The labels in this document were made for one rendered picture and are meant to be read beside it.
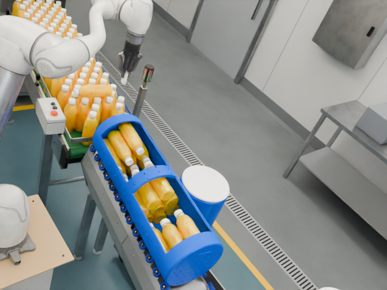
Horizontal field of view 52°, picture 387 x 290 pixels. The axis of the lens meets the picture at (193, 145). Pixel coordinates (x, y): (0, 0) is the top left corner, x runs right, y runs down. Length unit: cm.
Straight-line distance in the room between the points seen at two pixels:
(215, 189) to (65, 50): 115
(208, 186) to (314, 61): 313
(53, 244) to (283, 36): 413
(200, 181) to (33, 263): 96
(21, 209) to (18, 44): 58
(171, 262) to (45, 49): 92
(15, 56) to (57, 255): 79
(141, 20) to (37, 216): 97
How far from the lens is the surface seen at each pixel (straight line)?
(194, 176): 220
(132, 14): 186
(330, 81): 493
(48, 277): 186
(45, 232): 181
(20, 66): 150
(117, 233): 205
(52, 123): 222
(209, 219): 223
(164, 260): 167
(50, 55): 140
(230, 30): 577
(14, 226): 159
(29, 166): 351
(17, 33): 149
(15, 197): 156
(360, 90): 477
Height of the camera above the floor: 245
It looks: 36 degrees down
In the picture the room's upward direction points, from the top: 23 degrees clockwise
